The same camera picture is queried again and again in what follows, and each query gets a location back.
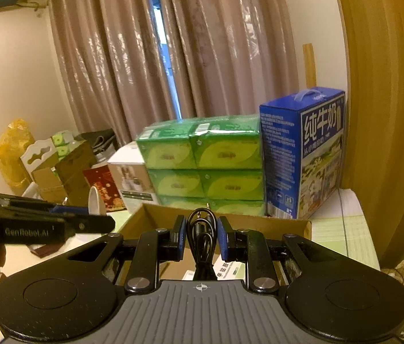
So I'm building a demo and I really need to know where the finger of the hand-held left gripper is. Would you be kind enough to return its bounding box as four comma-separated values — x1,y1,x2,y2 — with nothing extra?
64,213,116,236
0,191,81,215

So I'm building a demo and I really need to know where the yellow plastic bag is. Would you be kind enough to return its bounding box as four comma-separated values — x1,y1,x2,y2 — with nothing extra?
0,118,32,189

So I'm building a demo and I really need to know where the blue milk carton box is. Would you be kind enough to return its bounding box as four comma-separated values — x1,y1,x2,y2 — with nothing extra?
259,86,347,220

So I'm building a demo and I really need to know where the carton with white cutout flap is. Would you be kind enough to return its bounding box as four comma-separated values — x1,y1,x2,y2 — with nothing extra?
20,139,67,201

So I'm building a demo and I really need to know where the wooden stick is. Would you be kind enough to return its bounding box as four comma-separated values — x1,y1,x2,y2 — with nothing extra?
302,44,317,87

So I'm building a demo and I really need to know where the black shopping bag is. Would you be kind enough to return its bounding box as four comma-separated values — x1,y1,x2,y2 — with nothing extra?
79,128,119,155

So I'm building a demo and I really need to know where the white appliance box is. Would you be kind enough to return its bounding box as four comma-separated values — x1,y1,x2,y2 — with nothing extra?
108,142,160,212

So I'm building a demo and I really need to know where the stack of green tissue packs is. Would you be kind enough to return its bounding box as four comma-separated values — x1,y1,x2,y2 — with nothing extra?
135,114,266,218

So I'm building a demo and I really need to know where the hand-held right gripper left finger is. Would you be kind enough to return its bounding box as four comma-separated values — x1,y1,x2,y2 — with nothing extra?
64,215,188,293

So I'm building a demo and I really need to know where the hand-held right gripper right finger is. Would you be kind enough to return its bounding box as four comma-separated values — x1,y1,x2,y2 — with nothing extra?
218,216,336,293

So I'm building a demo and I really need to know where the brown cardboard box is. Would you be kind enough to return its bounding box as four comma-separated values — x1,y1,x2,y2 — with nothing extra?
115,202,312,284

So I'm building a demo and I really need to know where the golden curtain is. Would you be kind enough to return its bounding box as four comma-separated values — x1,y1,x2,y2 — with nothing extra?
330,0,404,270

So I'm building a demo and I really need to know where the shiny beige curtain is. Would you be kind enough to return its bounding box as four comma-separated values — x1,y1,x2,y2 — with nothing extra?
45,0,181,152
155,0,300,123

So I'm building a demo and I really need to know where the black cable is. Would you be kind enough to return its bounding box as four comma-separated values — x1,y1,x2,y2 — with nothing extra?
186,207,220,282

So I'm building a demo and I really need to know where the red gift box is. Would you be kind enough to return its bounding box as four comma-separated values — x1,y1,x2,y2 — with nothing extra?
82,164,127,216

